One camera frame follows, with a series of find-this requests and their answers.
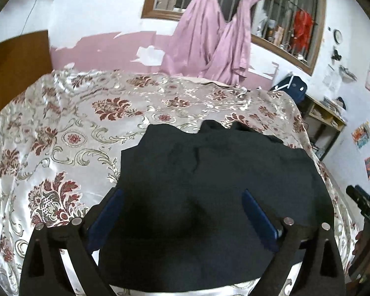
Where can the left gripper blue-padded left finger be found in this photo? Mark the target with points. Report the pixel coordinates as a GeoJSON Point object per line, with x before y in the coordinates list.
{"type": "Point", "coordinates": [43, 270]}

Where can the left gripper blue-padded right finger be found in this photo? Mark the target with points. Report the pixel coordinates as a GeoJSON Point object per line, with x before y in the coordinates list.
{"type": "Point", "coordinates": [321, 271]}

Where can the black jacket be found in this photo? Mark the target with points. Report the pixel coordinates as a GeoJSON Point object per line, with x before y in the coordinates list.
{"type": "Point", "coordinates": [182, 226]}

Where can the person's right hand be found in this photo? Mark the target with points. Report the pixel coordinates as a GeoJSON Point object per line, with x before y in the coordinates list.
{"type": "Point", "coordinates": [360, 267]}

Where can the wooden shelf unit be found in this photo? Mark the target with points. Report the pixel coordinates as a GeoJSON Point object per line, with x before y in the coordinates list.
{"type": "Point", "coordinates": [323, 124]}

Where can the floral satin bedspread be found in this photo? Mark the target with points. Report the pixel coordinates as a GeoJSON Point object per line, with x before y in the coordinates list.
{"type": "Point", "coordinates": [61, 141]}

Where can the navy blue backpack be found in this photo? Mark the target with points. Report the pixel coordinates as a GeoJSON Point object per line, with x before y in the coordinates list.
{"type": "Point", "coordinates": [293, 86]}

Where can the red hanging garment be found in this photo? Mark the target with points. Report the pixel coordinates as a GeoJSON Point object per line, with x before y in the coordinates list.
{"type": "Point", "coordinates": [303, 24]}

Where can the right pink curtain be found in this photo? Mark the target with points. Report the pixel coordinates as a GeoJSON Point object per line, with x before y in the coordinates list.
{"type": "Point", "coordinates": [230, 60]}

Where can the pink curtain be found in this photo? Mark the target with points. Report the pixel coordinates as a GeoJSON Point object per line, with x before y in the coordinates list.
{"type": "Point", "coordinates": [194, 40]}
{"type": "Point", "coordinates": [230, 60]}

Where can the brown wooden headboard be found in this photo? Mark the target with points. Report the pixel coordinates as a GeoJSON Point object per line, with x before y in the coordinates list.
{"type": "Point", "coordinates": [23, 60]}

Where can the left pink curtain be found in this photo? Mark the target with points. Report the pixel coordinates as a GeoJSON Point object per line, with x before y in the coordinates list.
{"type": "Point", "coordinates": [194, 40]}

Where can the round wall clock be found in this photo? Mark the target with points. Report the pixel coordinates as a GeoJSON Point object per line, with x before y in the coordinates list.
{"type": "Point", "coordinates": [337, 36]}

